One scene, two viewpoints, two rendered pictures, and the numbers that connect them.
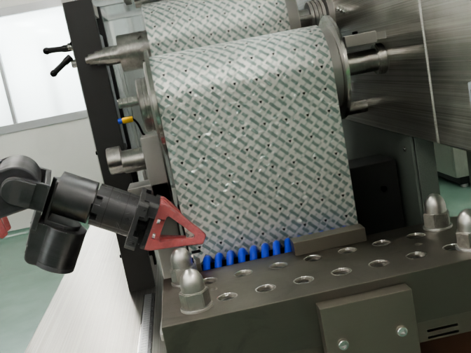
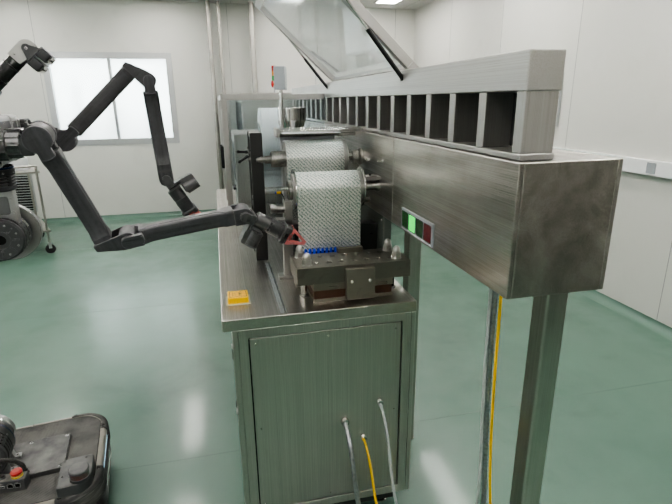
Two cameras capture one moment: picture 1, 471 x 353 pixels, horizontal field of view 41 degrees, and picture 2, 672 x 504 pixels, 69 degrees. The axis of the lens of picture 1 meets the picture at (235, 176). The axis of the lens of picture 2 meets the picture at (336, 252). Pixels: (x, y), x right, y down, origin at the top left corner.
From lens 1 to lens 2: 0.97 m
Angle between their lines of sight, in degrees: 11
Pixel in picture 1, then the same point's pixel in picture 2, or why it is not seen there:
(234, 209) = (317, 233)
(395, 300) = (369, 270)
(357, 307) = (358, 271)
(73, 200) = (263, 223)
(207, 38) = (310, 161)
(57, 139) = (149, 154)
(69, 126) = not seen: hidden behind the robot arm
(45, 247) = (249, 238)
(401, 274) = (372, 262)
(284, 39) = (345, 175)
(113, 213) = (276, 229)
